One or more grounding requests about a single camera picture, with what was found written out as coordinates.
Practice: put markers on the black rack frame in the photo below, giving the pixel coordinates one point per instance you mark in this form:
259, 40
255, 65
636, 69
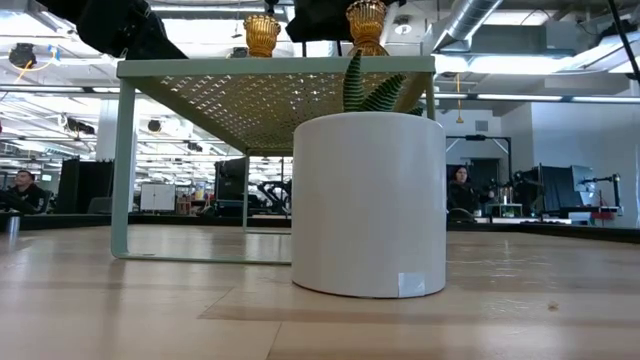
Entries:
477, 137

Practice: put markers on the white cabinet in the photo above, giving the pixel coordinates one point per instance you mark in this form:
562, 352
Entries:
157, 197

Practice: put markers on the black monitor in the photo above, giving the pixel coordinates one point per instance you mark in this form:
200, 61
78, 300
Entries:
230, 180

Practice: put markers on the grey chair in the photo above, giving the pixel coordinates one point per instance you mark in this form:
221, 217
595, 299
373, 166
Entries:
100, 206

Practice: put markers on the green succulent plant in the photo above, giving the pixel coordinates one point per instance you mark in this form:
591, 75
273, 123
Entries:
354, 85

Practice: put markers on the amber glass candle holder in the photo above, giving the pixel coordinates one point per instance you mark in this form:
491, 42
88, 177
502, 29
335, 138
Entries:
366, 25
261, 37

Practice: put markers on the person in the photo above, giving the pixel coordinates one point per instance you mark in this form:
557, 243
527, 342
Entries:
462, 195
25, 195

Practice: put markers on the white round plant pot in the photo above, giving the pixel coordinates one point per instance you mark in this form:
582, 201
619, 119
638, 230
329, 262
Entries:
370, 210

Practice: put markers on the medium black candlestick holder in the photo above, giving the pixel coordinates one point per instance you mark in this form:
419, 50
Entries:
340, 50

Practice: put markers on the tall black candlestick holder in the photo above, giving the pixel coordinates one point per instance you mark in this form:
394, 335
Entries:
271, 6

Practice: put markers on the other station black robot arm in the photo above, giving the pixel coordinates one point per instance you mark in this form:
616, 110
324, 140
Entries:
520, 177
275, 192

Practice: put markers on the black camera stand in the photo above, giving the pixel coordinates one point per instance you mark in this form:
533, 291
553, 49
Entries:
617, 192

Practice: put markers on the green perforated metal shelf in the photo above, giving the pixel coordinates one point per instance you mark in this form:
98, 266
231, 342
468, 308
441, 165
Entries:
270, 66

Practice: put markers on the small brown crumb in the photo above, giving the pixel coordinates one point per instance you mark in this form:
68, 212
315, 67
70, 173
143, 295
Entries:
552, 305

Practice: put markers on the black screen panel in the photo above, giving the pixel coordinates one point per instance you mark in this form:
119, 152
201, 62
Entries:
557, 190

